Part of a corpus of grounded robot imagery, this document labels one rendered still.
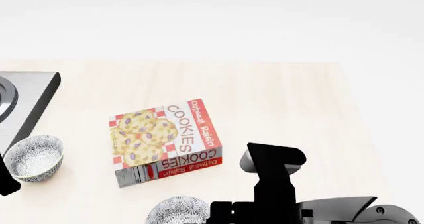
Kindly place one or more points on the round dark stove burner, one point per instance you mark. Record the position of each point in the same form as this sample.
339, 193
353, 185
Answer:
7, 98

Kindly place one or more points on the black white patterned bowl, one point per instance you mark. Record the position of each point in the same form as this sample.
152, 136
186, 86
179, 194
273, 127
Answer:
34, 159
180, 210

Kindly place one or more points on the oatmeal raisin cookies box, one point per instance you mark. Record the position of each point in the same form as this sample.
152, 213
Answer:
165, 144

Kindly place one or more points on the silver flat stove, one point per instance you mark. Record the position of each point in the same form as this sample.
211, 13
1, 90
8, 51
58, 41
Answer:
31, 94

